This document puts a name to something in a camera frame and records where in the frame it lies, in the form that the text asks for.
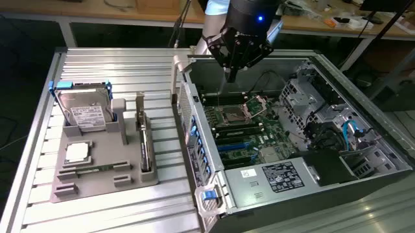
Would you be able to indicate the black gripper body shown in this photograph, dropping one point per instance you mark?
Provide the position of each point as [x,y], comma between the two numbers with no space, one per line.
[250,14]

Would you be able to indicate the graphics card with black fan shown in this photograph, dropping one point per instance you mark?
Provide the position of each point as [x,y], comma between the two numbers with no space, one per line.
[144,150]

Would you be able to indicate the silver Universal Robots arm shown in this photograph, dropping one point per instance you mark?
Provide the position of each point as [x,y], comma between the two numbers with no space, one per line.
[207,26]

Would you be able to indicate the blue expansion slot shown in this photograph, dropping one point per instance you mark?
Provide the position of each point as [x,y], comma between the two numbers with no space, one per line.
[232,146]

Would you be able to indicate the black expansion slot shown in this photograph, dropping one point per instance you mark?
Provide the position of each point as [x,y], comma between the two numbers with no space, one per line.
[238,161]

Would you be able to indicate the thin metal locking lever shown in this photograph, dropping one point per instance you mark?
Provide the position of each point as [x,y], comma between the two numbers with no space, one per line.
[219,99]

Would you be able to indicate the metal socket cover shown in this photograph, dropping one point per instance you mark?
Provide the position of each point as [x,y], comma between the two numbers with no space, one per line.
[256,105]

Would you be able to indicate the metal disk bay cage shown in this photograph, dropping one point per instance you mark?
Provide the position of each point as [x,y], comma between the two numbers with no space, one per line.
[302,97]

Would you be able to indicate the CPU socket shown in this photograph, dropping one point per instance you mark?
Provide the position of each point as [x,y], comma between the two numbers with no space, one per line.
[232,114]

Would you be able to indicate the orange small object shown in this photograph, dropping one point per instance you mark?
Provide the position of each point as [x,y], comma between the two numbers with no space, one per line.
[330,22]

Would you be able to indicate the wooden workbench with clutter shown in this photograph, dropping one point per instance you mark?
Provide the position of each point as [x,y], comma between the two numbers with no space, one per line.
[340,31]

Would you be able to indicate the green motherboard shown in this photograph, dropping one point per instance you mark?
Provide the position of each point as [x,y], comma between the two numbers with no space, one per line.
[274,131]

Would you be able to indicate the white and black small part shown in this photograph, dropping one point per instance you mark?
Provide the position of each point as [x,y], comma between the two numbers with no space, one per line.
[351,23]

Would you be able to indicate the black RAM stick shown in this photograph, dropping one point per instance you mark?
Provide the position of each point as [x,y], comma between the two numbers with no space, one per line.
[238,134]

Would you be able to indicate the black monitor stand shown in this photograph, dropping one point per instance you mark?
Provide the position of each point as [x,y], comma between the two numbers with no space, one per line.
[372,12]

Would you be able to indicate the silver chipset heatsink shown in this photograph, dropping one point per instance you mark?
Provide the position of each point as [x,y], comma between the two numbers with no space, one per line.
[270,155]

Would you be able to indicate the black slanted pole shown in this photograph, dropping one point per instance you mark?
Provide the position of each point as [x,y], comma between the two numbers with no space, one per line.
[390,19]

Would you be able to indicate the wooden workbench with grey legs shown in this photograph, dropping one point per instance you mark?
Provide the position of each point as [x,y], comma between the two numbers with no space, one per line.
[80,12]

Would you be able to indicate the hard disk with blue carrier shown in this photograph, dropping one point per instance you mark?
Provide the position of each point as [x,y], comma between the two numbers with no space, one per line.
[85,111]

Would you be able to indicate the black plastic shroud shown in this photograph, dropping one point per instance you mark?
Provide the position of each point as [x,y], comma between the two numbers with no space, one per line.
[324,167]

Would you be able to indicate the grey power supply unit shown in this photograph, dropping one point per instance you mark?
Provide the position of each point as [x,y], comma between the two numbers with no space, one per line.
[259,187]

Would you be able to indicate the blue case latch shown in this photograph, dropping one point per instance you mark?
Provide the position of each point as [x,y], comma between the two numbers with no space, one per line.
[207,195]

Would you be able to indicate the silver CPU chip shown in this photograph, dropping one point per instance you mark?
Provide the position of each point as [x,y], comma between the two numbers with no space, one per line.
[76,153]

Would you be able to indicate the green RAM stick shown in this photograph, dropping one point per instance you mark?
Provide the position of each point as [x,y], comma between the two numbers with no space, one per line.
[94,168]

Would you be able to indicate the grey plastic parts rack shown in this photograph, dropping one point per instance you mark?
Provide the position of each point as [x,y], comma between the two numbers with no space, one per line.
[103,179]

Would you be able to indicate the open black PC case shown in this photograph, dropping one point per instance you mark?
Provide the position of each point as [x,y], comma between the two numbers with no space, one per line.
[356,194]

